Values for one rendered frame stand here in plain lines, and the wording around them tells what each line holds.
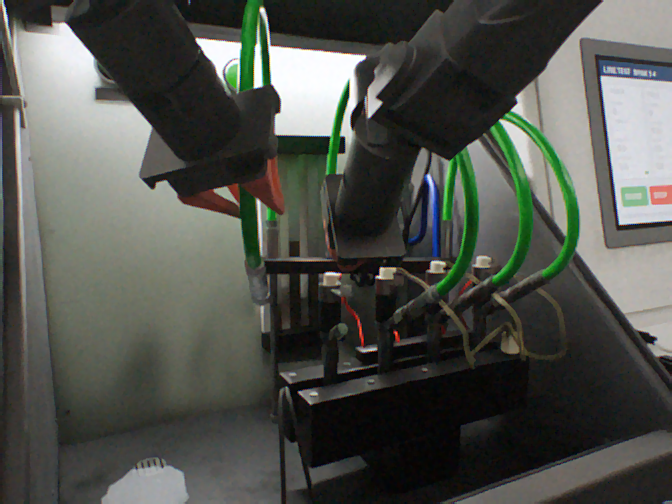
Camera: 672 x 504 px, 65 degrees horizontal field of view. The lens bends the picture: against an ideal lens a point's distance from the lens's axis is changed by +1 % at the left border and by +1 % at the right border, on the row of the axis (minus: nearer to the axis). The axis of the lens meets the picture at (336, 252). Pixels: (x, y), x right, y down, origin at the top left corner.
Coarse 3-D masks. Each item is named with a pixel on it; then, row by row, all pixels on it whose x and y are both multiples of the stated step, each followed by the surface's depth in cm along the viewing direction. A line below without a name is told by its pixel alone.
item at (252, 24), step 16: (256, 0) 51; (256, 16) 48; (256, 32) 46; (240, 48) 44; (240, 64) 43; (240, 80) 42; (240, 192) 42; (240, 208) 42; (256, 224) 43; (272, 224) 79; (256, 240) 44; (256, 256) 46
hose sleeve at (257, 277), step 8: (264, 264) 48; (248, 272) 49; (256, 272) 48; (264, 272) 50; (248, 280) 51; (256, 280) 50; (264, 280) 51; (256, 288) 52; (264, 288) 52; (256, 296) 54; (264, 296) 54
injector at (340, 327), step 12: (324, 288) 62; (324, 300) 63; (336, 300) 63; (324, 312) 63; (336, 312) 63; (324, 324) 63; (336, 324) 63; (324, 336) 64; (336, 336) 62; (324, 348) 65; (336, 348) 65; (324, 360) 65; (336, 360) 65; (324, 372) 65; (336, 372) 65; (324, 384) 65
